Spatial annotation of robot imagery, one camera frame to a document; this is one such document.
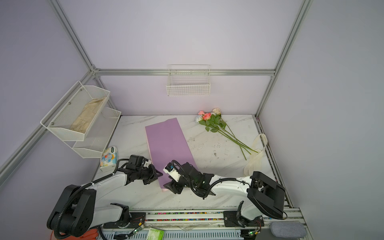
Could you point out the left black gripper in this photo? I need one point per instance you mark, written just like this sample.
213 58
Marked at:
152 175

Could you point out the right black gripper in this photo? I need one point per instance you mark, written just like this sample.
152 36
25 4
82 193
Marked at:
173 187

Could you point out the purple pink wrapping paper sheet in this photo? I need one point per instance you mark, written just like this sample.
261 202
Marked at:
166 142

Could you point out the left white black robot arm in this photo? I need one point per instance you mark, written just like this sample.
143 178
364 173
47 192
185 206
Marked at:
76 212

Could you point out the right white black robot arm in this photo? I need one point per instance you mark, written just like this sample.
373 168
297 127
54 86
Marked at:
262 196

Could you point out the white blue fake flower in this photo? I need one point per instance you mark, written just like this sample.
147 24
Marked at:
198 119

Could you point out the red pink fake rose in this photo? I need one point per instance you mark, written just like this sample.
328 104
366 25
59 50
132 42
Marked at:
206 116

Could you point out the colourful tissue pack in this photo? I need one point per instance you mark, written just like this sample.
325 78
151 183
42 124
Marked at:
109 159

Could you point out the green white label card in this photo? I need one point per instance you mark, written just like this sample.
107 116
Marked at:
155 234

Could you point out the lower white mesh shelf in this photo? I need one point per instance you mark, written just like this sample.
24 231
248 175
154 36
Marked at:
99 135

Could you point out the white mesh shelf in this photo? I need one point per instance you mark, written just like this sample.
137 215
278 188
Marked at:
60 118
99 135

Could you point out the orange rubber glove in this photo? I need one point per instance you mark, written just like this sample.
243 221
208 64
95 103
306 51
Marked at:
89 235

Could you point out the beige cloth in shelf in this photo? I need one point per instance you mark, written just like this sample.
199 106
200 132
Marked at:
84 120

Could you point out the cream ribbon strip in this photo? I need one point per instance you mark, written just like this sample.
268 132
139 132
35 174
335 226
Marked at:
255 160

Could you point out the upper white mesh shelf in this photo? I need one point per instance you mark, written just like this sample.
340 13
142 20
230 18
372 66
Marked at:
60 118

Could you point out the grey foam pad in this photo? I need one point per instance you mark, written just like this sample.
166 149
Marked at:
288 230

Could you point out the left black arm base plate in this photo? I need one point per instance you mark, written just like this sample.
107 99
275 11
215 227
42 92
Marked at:
131 221

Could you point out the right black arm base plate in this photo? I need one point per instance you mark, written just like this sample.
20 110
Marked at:
234 219

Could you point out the white wire wall basket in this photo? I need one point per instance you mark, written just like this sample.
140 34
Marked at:
188 80

